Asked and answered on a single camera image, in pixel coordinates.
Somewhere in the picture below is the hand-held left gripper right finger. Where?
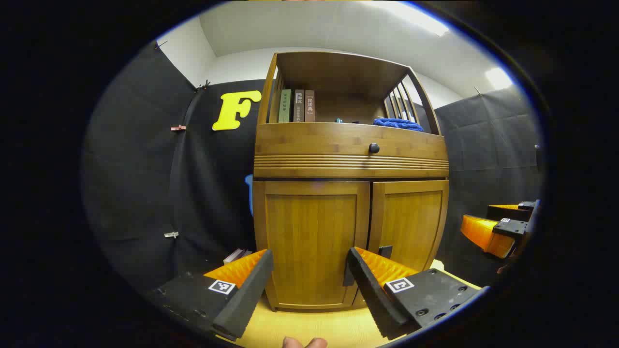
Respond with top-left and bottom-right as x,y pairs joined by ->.
347,246 -> 490,340

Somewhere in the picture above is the black backdrop cloth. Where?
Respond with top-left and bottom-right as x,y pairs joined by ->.
82,41 -> 545,290

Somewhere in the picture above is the wooden shoe cabinet door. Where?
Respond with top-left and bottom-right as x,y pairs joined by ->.
360,180 -> 449,274
264,181 -> 370,307

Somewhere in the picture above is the blue folded towel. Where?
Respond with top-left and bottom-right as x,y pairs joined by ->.
372,117 -> 425,132

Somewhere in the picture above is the wooden grooved drawer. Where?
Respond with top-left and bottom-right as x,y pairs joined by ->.
253,122 -> 450,178

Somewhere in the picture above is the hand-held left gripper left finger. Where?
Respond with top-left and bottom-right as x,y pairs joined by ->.
145,249 -> 274,341

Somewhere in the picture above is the thin book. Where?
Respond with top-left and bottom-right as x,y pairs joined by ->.
223,248 -> 253,265

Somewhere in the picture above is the green book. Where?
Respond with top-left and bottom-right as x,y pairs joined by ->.
279,89 -> 292,123

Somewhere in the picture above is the wooden double-door shoe cabinet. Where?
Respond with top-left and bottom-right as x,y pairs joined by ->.
252,51 -> 450,311

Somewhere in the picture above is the small ceiling light panel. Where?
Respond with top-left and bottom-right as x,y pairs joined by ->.
485,68 -> 513,90

